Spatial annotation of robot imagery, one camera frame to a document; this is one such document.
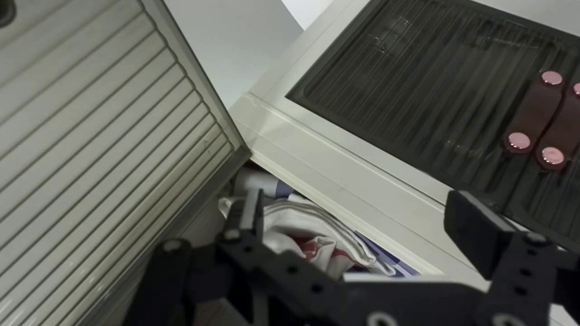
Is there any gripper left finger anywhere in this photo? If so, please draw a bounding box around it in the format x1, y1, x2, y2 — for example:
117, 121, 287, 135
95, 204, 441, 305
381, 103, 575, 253
122, 188, 346, 326

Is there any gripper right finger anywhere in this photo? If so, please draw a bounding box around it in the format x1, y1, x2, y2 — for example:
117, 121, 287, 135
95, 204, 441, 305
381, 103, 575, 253
444, 190, 580, 326

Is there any white towel with grey stripes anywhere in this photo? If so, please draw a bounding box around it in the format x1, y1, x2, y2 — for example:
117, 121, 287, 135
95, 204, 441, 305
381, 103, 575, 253
217, 192, 397, 279

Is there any white cylindrical bottle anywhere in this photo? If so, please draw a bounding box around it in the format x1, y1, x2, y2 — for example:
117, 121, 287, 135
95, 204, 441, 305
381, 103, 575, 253
233, 167, 295, 200

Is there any blue striped white cloth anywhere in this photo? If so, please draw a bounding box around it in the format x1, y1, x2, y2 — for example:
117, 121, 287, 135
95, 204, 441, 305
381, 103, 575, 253
351, 231, 422, 278

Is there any white roller shutter cabinet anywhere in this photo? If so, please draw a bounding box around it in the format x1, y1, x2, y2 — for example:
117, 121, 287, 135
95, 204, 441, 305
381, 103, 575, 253
0, 0, 252, 326

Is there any ribbed dark glass cabinet door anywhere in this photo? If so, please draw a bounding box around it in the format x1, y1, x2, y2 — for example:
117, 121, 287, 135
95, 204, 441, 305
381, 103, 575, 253
285, 0, 580, 254

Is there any brown leather strap door handle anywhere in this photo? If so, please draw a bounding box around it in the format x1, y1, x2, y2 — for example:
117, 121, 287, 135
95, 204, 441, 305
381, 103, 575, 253
502, 70, 565, 155
535, 81, 580, 172

